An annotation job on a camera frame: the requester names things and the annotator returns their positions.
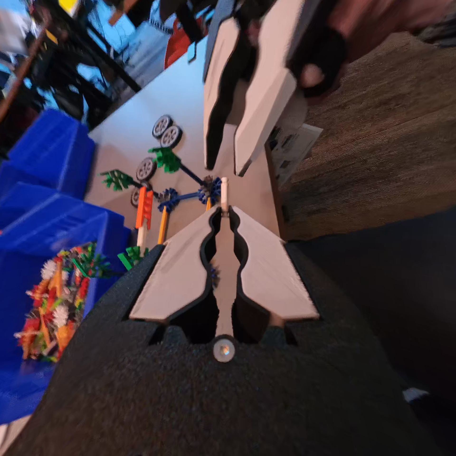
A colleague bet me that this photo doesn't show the person's right hand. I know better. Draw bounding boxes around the person's right hand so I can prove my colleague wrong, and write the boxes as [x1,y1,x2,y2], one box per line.
[299,0,456,91]

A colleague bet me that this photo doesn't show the pile of colourful toy pieces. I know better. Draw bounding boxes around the pile of colourful toy pieces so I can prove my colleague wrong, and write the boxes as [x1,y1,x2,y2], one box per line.
[14,242,111,362]

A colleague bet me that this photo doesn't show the orange bag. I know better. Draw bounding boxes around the orange bag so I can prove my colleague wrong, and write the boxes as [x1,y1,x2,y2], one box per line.
[166,18,207,68]

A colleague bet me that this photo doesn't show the blue yellow toy rod frame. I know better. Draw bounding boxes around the blue yellow toy rod frame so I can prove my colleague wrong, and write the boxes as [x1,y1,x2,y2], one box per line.
[100,146,223,289]

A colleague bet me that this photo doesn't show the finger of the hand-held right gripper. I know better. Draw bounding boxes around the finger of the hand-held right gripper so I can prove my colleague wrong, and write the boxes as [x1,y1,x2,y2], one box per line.
[234,0,308,177]
[204,17,251,170]

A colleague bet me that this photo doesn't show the blue bin with white label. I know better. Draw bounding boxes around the blue bin with white label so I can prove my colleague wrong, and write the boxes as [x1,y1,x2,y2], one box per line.
[0,182,132,424]

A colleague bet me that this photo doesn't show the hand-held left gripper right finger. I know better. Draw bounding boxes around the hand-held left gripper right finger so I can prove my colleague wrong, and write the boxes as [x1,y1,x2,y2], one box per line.
[233,207,320,323]

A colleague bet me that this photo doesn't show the orange toy connector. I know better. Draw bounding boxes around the orange toy connector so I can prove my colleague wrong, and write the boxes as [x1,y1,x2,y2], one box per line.
[136,185,154,230]

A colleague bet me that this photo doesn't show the blue plastic bin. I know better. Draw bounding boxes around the blue plastic bin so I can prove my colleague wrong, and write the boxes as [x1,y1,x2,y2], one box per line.
[0,109,97,200]

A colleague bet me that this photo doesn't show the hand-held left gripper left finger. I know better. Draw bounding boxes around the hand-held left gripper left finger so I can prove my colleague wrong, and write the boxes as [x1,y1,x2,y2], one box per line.
[130,207,219,323]

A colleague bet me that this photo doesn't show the green toy connector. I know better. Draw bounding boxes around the green toy connector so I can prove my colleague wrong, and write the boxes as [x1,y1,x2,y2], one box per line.
[118,246,149,270]
[100,170,137,191]
[148,146,182,174]

